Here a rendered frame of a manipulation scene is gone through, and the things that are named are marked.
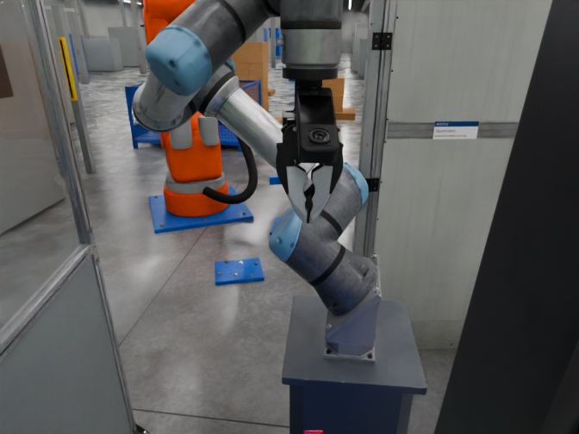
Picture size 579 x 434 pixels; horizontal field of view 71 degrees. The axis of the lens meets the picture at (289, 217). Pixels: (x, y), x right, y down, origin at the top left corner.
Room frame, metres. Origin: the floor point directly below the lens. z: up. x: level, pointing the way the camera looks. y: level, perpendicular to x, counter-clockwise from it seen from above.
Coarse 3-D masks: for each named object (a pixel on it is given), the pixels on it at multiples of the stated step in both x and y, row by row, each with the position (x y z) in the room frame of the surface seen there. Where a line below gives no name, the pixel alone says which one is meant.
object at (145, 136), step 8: (128, 88) 6.53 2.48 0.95; (136, 88) 6.51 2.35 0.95; (128, 96) 6.53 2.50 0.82; (128, 104) 6.53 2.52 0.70; (128, 112) 6.54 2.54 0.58; (136, 128) 6.53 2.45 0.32; (144, 128) 6.51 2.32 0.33; (136, 136) 6.54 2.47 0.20; (144, 136) 6.52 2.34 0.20; (152, 136) 6.50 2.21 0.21; (136, 144) 6.52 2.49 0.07
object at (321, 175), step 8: (320, 168) 0.53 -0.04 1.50; (328, 168) 0.53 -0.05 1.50; (312, 176) 0.52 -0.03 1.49; (320, 176) 0.53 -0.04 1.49; (328, 176) 0.53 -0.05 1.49; (320, 184) 0.53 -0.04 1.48; (328, 184) 0.53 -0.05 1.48; (312, 192) 0.54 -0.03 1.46; (320, 192) 0.53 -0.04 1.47; (328, 192) 0.53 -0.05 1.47; (312, 200) 0.52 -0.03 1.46; (320, 200) 0.53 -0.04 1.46; (312, 208) 0.52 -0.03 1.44; (320, 208) 0.53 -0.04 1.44; (312, 216) 0.53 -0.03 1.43
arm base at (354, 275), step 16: (352, 256) 0.79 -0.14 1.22; (336, 272) 0.75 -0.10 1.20; (352, 272) 0.75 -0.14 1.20; (368, 272) 0.76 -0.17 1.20; (320, 288) 0.75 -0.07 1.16; (336, 288) 0.73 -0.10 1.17; (352, 288) 0.73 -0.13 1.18; (368, 288) 0.73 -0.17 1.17; (336, 304) 0.74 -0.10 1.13; (352, 304) 0.72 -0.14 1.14
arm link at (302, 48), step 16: (288, 32) 0.53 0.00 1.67; (304, 32) 0.51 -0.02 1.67; (320, 32) 0.51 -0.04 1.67; (336, 32) 0.53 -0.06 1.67; (288, 48) 0.53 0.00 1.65; (304, 48) 0.51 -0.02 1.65; (320, 48) 0.51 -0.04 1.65; (336, 48) 0.53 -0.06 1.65; (288, 64) 0.53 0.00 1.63; (304, 64) 0.52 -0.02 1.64; (320, 64) 0.52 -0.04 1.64; (336, 64) 0.53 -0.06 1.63
